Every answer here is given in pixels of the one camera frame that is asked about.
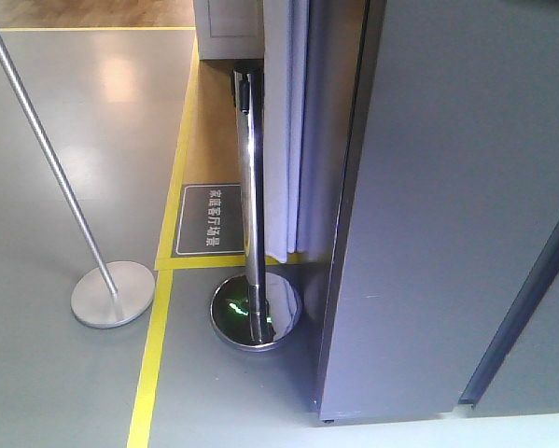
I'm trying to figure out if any grey cabinet in background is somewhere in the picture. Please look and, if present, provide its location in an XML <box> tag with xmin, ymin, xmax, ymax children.
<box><xmin>193</xmin><ymin>0</ymin><xmax>264</xmax><ymax>60</ymax></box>

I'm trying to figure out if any grey floor sign sticker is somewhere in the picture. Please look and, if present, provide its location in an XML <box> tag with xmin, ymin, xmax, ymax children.
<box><xmin>172</xmin><ymin>184</ymin><xmax>244</xmax><ymax>258</ymax></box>

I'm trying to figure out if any metal floor stand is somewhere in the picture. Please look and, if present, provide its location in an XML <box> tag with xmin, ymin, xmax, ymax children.
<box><xmin>0</xmin><ymin>34</ymin><xmax>156</xmax><ymax>329</ymax></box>

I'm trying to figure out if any chrome stanchion post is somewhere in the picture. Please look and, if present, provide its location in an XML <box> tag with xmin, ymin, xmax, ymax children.
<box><xmin>209</xmin><ymin>61</ymin><xmax>302</xmax><ymax>353</ymax></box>

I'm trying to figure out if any fridge door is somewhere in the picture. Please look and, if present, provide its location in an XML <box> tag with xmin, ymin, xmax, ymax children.
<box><xmin>319</xmin><ymin>1</ymin><xmax>559</xmax><ymax>421</ymax></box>

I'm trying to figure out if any white curtain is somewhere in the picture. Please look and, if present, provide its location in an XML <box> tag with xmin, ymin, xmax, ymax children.
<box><xmin>263</xmin><ymin>1</ymin><xmax>365</xmax><ymax>263</ymax></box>

